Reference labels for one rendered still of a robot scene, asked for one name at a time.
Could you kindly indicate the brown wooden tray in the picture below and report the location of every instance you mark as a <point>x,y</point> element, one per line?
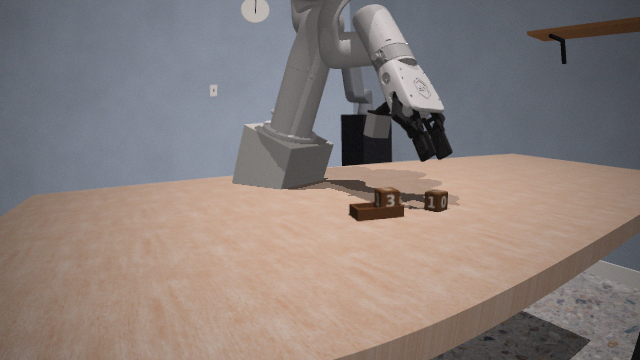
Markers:
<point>368,211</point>

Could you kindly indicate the brown cube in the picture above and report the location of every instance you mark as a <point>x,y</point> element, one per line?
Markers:
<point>436,200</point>
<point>386,197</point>

